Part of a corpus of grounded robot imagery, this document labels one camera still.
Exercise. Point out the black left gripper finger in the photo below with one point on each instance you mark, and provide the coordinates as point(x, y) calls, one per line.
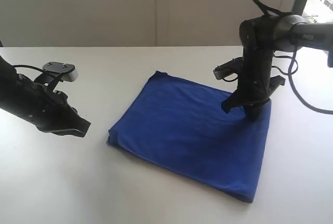
point(69, 118)
point(74, 131)

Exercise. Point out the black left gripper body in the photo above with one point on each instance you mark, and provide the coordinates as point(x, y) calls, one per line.
point(38, 104)

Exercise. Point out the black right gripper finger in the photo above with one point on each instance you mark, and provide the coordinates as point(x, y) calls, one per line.
point(253, 111)
point(236, 99)

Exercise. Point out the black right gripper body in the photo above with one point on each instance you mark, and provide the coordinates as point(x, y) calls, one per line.
point(255, 83)

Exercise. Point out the blue towel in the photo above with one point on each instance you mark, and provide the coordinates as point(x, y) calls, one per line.
point(179, 125)

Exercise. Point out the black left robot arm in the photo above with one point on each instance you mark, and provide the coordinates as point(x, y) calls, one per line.
point(6, 70)

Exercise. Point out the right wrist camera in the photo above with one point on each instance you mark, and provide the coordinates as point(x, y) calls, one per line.
point(227, 69)

